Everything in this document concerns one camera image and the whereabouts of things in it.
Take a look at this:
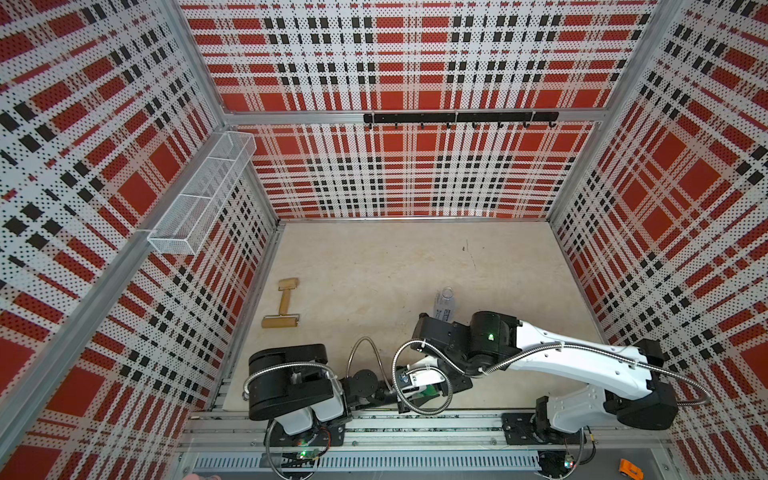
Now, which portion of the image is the green plastic soda bottle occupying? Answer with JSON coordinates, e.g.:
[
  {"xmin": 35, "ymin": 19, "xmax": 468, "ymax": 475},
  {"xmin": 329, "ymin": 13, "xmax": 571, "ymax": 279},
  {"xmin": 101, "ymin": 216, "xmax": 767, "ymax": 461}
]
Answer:
[{"xmin": 420, "ymin": 386, "xmax": 441, "ymax": 401}]

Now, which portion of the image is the clear small water bottle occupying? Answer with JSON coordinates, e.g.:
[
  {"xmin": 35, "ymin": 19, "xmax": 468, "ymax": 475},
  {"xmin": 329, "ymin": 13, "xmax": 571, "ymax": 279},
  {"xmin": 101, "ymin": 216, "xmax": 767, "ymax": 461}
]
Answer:
[{"xmin": 434, "ymin": 286, "xmax": 456, "ymax": 323}]

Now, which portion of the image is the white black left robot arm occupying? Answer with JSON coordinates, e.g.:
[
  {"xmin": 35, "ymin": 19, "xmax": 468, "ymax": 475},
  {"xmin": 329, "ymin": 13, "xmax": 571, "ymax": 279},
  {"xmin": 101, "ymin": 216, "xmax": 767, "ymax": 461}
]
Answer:
[{"xmin": 242, "ymin": 344, "xmax": 448, "ymax": 435}]

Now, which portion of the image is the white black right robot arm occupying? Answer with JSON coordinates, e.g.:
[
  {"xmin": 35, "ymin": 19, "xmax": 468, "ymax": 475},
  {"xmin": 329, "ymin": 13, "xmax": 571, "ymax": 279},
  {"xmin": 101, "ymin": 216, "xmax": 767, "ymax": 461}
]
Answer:
[{"xmin": 412, "ymin": 311, "xmax": 680, "ymax": 434}]

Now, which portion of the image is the wooden double roller tool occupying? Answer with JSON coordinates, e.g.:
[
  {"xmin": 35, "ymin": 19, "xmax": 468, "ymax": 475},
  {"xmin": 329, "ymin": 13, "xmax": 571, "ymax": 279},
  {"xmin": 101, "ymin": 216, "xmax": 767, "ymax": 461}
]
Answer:
[{"xmin": 261, "ymin": 277, "xmax": 300, "ymax": 329}]

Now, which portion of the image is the orange tool on floor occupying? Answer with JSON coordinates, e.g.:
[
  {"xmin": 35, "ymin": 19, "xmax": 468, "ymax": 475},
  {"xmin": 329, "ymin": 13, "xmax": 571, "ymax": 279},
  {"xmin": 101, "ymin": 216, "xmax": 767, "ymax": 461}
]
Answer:
[{"xmin": 618, "ymin": 458, "xmax": 644, "ymax": 480}]

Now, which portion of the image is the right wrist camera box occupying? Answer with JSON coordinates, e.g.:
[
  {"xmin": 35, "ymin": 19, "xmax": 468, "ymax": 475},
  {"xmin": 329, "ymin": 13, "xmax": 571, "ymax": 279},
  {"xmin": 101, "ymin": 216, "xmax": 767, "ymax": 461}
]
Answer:
[{"xmin": 396, "ymin": 357, "xmax": 446, "ymax": 393}]

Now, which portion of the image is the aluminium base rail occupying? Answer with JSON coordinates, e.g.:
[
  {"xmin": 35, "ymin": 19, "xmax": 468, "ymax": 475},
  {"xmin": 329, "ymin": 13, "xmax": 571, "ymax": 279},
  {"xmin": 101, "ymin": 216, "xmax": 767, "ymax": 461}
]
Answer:
[{"xmin": 170, "ymin": 410, "xmax": 684, "ymax": 479}]

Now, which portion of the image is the black wall hook rail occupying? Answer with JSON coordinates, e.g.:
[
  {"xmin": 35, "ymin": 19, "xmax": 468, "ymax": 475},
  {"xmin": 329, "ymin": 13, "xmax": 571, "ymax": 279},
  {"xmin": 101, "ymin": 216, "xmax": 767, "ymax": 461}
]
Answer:
[{"xmin": 363, "ymin": 111, "xmax": 560, "ymax": 126}]

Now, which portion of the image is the white wire mesh shelf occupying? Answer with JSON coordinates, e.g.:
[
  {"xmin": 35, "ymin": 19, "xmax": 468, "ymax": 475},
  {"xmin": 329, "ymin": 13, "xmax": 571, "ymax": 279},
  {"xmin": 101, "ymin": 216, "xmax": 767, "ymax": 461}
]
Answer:
[{"xmin": 148, "ymin": 131, "xmax": 256, "ymax": 256}]

